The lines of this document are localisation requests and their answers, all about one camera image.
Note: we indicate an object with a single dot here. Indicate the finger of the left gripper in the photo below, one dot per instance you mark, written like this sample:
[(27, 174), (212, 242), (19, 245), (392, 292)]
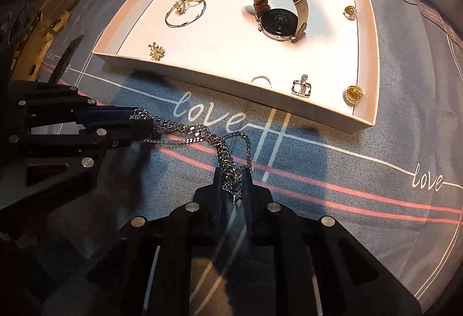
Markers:
[(108, 113), (119, 137)]

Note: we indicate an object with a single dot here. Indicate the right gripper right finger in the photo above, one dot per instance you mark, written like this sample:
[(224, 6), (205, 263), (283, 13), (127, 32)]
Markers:
[(319, 267)]

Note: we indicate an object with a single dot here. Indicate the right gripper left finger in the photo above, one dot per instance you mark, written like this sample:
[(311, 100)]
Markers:
[(146, 269)]

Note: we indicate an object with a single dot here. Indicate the gold flower brooch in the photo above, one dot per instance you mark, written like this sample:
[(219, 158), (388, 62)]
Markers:
[(181, 6), (157, 52)]

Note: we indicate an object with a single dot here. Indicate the gold round earring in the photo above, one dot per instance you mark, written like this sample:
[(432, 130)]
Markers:
[(351, 13), (353, 95)]

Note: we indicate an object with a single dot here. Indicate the black smartphone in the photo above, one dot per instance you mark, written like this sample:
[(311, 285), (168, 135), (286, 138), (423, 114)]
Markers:
[(65, 60)]

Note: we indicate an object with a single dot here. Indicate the blue striped love bedsheet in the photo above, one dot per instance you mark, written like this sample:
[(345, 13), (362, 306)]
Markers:
[(396, 186)]

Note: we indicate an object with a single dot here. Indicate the pink shallow cardboard tray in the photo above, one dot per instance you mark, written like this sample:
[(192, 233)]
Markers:
[(298, 56)]

